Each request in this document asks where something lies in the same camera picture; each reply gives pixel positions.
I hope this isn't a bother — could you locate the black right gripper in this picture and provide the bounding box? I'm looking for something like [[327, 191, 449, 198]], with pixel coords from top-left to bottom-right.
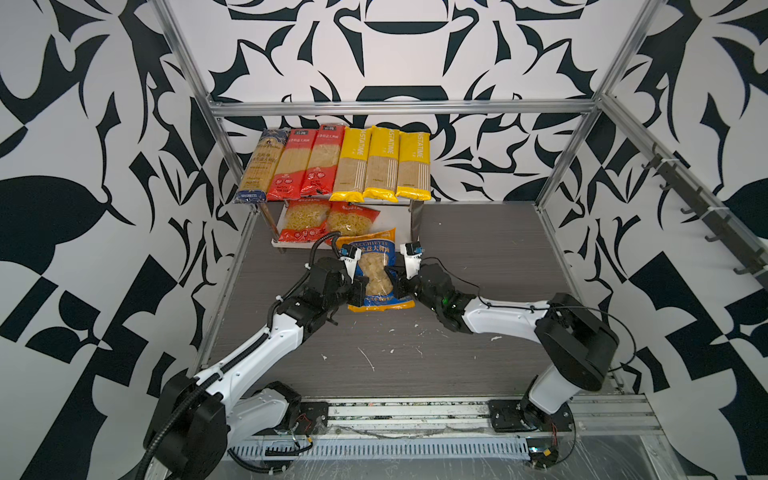
[[385, 264, 446, 319]]

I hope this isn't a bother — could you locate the blue-bottom pasta bag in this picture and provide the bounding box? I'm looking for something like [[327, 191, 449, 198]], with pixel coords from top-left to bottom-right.
[[335, 228, 415, 313]]

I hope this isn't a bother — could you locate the red macaroni bag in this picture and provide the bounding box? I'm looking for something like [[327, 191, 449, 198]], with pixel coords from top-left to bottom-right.
[[279, 198, 331, 243], [326, 202, 380, 236]]

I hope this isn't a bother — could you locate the yellow spaghetti bag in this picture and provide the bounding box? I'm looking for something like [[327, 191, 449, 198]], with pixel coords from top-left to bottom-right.
[[396, 132, 431, 201], [363, 126, 400, 203], [330, 128, 372, 203]]

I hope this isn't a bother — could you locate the red noodle bag long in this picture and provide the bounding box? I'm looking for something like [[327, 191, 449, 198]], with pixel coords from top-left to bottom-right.
[[300, 125, 346, 197]]

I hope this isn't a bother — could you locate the red long spaghetti bag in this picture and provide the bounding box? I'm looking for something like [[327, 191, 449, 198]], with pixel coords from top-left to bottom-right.
[[267, 129, 318, 201]]

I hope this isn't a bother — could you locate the blue-ended spaghetti bag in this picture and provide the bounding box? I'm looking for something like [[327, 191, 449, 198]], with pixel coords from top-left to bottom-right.
[[234, 129, 290, 204]]

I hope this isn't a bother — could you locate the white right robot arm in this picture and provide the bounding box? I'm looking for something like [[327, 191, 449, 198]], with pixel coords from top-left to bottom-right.
[[385, 264, 620, 430]]

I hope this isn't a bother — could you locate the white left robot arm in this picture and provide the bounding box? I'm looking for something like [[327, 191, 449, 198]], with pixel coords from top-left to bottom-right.
[[135, 231, 367, 479]]

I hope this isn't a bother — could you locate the white two-tier shelf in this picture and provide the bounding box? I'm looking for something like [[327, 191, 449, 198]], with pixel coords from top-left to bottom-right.
[[248, 194, 427, 248]]

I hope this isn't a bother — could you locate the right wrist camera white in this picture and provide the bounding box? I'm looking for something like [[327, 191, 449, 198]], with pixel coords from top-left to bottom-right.
[[400, 241, 423, 280]]

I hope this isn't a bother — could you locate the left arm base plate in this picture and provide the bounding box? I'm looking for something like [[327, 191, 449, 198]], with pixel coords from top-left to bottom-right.
[[260, 401, 330, 435]]

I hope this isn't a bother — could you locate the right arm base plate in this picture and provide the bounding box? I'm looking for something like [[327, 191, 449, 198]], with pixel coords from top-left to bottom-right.
[[487, 399, 573, 433]]

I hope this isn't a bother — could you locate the white slotted cable duct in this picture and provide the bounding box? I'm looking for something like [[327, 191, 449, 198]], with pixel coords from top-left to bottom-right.
[[263, 436, 532, 462]]

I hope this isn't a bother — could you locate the aluminium frame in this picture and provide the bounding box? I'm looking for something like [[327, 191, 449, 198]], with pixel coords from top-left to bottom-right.
[[156, 1, 767, 404]]

